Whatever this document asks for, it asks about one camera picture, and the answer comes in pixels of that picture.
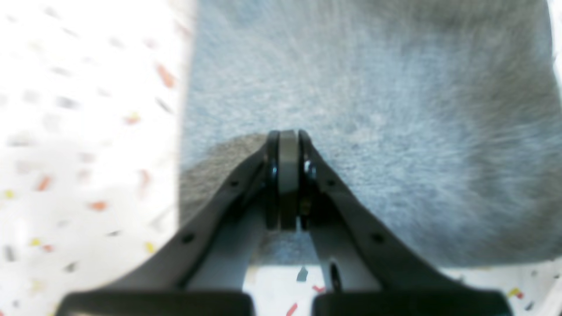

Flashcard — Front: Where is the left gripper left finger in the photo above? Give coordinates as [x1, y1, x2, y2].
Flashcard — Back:
[56, 130, 299, 316]

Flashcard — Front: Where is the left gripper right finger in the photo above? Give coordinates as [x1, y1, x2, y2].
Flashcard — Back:
[299, 130, 512, 316]

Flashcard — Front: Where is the grey t-shirt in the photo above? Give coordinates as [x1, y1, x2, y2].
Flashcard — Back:
[180, 0, 562, 266]

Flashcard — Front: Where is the terrazzo pattern tablecloth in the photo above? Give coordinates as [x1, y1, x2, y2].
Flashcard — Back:
[1, 0, 561, 316]

